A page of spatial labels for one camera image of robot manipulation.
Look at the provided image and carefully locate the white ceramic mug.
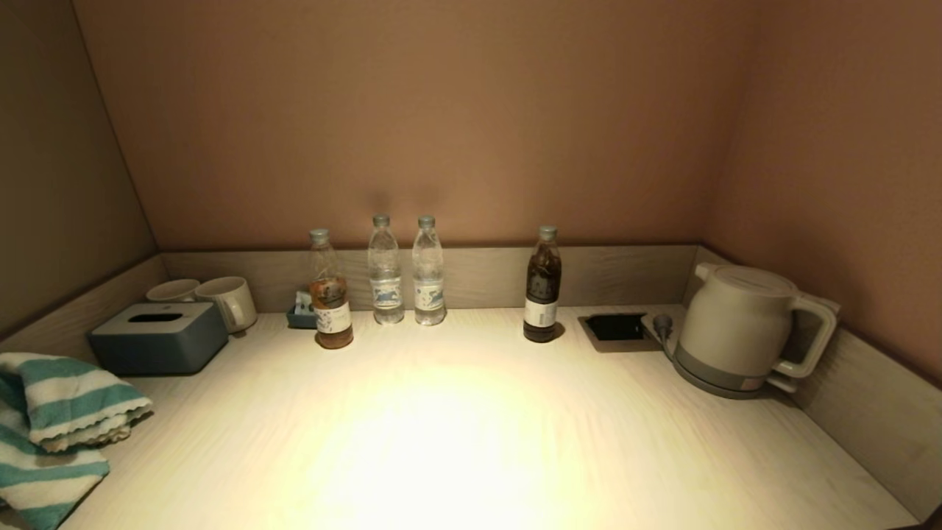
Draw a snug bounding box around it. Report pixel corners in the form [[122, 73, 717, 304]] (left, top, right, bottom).
[[195, 276, 259, 334], [146, 278, 201, 303]]

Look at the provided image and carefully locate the teal white striped towel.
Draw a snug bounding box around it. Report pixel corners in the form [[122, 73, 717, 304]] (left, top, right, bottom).
[[0, 352, 155, 530]]

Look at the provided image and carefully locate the white electric kettle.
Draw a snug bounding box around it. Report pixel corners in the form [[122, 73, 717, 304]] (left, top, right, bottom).
[[677, 263, 840, 393]]

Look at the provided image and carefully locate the grey kettle base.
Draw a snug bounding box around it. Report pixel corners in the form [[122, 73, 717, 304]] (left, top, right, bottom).
[[673, 347, 799, 400]]

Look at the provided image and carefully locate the blue-grey tissue box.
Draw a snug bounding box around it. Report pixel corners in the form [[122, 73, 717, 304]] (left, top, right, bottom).
[[89, 302, 230, 376]]

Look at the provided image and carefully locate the bottle with amber liquid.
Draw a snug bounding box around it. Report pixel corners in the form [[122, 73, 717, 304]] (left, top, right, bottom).
[[308, 228, 355, 350]]

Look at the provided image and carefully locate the recessed black socket box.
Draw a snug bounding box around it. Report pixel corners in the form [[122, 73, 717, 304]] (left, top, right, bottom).
[[578, 313, 663, 353]]

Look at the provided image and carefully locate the clear water bottle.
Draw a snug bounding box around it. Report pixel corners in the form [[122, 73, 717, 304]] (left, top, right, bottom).
[[367, 214, 406, 325], [412, 215, 447, 327]]

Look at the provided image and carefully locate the bottle with dark liquid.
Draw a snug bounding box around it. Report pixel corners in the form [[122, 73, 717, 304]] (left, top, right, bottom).
[[523, 225, 564, 344]]

